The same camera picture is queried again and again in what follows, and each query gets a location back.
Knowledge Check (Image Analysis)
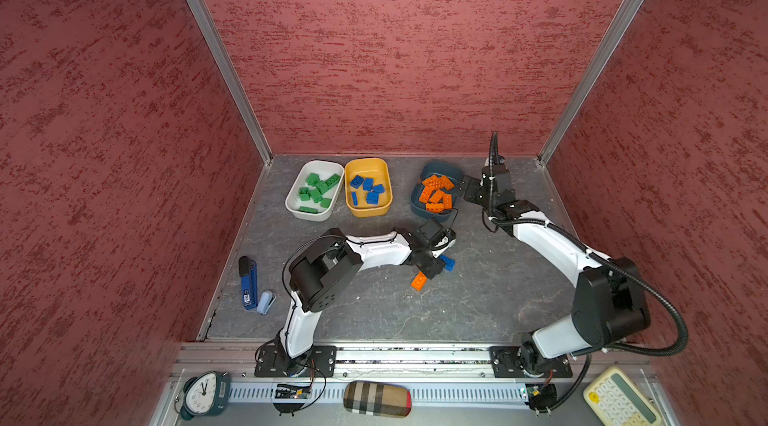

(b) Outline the orange lego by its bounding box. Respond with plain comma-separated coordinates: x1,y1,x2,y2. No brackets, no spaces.
410,272,428,291
442,194,453,211
419,187,434,204
439,176,455,190
429,190,446,204
426,203,445,214
422,175,441,187

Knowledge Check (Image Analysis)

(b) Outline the blue lego pair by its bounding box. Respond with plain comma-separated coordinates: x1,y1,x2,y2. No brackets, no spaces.
439,255,456,272

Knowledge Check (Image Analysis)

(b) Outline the green lego cluster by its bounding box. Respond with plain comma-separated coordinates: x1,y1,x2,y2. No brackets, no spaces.
315,181,329,194
299,187,311,201

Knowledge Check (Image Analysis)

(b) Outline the green lego cluster top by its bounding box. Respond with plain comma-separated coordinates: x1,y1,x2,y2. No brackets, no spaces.
299,187,311,201

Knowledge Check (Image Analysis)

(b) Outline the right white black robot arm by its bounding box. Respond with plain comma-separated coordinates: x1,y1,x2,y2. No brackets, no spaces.
458,166,651,377

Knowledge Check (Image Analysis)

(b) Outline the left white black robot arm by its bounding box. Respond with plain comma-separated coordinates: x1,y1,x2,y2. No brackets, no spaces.
276,219,457,360

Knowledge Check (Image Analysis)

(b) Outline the teal rectangular container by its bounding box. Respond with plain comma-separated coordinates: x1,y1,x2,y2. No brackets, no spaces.
410,161,464,222

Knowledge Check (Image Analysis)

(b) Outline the yellow rectangular container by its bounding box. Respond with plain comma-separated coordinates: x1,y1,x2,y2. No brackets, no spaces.
345,158,393,218

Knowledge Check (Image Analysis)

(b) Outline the white rectangular container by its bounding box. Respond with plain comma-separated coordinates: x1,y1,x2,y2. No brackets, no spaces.
285,160,344,222

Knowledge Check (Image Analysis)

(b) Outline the plaid fabric pouch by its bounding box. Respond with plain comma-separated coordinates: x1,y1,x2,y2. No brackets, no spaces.
343,381,413,418

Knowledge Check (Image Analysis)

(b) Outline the light blue small object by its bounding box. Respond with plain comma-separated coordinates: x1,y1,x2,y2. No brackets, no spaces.
256,290,276,315

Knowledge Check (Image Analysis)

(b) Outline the blue stapler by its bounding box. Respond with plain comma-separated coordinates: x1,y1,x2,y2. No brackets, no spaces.
238,256,259,310

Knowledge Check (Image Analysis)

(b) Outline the yellow green calculator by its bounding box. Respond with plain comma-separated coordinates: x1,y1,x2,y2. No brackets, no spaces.
583,366,663,426

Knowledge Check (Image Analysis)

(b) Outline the green analog clock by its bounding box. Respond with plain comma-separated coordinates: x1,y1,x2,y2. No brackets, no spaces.
177,371,231,421

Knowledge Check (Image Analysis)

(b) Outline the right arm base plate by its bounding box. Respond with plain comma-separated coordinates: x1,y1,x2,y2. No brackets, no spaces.
488,343,573,380

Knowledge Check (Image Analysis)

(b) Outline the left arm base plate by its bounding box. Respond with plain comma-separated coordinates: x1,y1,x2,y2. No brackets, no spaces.
254,343,337,378

